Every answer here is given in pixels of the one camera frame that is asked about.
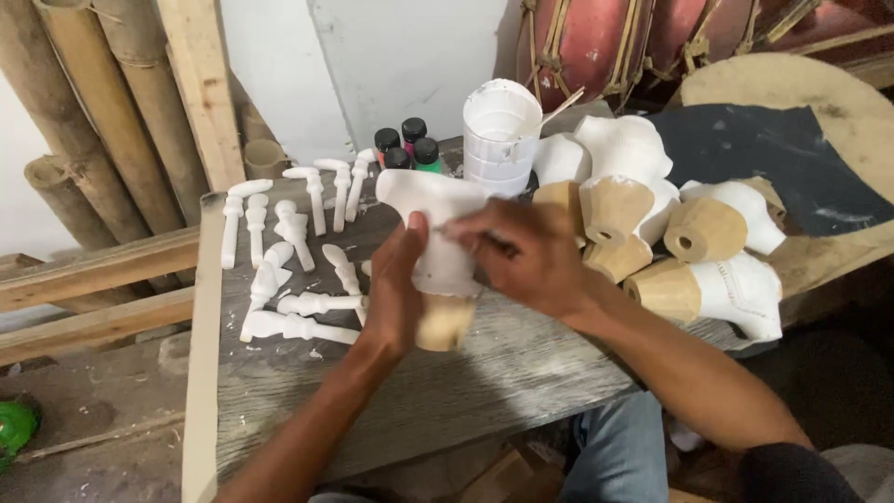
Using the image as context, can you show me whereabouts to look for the black sandpaper sheet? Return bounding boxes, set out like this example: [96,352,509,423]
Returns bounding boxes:
[644,103,894,239]

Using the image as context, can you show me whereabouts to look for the person's black sleeve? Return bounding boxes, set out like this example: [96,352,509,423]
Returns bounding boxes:
[739,442,868,503]

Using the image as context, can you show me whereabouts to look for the white painted wooden torso figure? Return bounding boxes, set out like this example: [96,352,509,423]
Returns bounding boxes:
[375,168,494,352]

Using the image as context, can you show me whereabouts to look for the pile of half-painted wooden torsos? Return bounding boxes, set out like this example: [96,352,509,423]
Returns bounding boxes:
[532,115,788,344]

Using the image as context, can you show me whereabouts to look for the group of white wooden limbs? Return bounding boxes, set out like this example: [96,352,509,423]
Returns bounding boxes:
[221,148,379,347]

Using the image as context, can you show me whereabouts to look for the pink paint bottle black cap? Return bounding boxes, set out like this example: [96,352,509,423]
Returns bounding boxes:
[401,117,428,156]

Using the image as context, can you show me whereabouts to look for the green paint bottle black cap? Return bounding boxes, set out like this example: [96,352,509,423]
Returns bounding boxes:
[413,137,443,175]

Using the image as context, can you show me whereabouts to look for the red drum with rope lacing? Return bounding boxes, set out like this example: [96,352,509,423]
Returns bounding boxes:
[753,0,894,65]
[515,0,659,114]
[644,0,764,79]

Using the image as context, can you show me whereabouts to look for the person's right hand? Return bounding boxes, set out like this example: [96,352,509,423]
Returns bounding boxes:
[443,197,603,327]

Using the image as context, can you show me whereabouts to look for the short bamboo pole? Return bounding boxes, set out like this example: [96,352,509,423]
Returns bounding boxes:
[24,155,184,294]

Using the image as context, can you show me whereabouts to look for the rough wooden plank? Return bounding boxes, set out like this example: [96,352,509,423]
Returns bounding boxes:
[0,226,201,313]
[0,286,196,368]

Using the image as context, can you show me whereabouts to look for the green plastic object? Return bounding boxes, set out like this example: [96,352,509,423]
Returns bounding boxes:
[0,399,42,470]

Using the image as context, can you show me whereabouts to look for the white plastic paint cup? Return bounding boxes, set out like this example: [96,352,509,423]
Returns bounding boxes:
[461,78,544,199]

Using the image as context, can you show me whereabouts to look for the round light wooden board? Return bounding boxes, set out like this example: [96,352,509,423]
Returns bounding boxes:
[667,52,894,331]

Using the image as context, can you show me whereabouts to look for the thin wooden stirring stick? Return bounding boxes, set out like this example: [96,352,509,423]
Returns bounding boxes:
[541,87,587,127]

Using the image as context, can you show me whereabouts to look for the short bamboo tube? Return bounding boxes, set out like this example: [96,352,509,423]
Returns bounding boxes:
[242,137,289,182]

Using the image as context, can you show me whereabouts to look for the upright light wooden beam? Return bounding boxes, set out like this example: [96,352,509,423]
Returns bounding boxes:
[156,0,247,194]

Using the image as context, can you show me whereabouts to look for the person's left hand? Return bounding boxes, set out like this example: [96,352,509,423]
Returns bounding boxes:
[362,210,431,361]

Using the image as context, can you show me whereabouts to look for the person's blue jeans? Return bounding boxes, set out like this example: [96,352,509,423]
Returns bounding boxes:
[307,390,673,503]

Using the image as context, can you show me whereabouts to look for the orange paint bottle black cap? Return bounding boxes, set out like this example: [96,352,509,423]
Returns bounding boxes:
[373,128,402,169]

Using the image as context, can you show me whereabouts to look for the long thick bamboo pole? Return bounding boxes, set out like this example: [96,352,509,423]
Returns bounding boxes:
[91,0,212,226]
[0,0,123,252]
[31,0,187,237]

